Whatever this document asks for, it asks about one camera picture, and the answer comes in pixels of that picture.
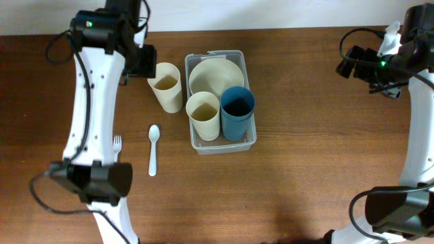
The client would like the white plastic spoon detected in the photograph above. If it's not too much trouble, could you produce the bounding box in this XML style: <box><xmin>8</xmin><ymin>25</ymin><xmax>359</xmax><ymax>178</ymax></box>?
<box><xmin>149</xmin><ymin>125</ymin><xmax>160</xmax><ymax>176</ymax></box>

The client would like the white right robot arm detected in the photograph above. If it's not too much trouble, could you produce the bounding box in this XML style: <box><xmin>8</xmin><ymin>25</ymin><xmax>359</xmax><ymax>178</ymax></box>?
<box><xmin>321</xmin><ymin>17</ymin><xmax>433</xmax><ymax>243</ymax></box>

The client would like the blue plastic cup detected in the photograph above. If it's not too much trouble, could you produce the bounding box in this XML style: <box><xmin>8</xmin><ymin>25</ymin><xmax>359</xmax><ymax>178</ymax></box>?
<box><xmin>220</xmin><ymin>86</ymin><xmax>256</xmax><ymax>141</ymax></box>

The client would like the white plastic fork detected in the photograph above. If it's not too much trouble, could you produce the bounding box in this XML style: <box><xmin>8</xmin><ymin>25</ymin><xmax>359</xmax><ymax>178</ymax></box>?
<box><xmin>113</xmin><ymin>136</ymin><xmax>122</xmax><ymax>163</ymax></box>

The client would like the clear plastic container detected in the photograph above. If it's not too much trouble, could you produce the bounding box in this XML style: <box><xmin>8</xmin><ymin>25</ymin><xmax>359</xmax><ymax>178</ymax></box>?
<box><xmin>184</xmin><ymin>50</ymin><xmax>257</xmax><ymax>155</ymax></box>

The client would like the cream plastic bowl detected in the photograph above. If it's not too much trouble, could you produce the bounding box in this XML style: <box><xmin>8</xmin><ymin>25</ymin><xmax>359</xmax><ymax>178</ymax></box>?
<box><xmin>189</xmin><ymin>58</ymin><xmax>245</xmax><ymax>98</ymax></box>

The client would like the cream plastic cup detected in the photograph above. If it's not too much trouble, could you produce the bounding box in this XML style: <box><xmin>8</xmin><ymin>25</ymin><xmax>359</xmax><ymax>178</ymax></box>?
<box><xmin>148</xmin><ymin>62</ymin><xmax>183</xmax><ymax>113</ymax></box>
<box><xmin>186</xmin><ymin>91</ymin><xmax>220</xmax><ymax>141</ymax></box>

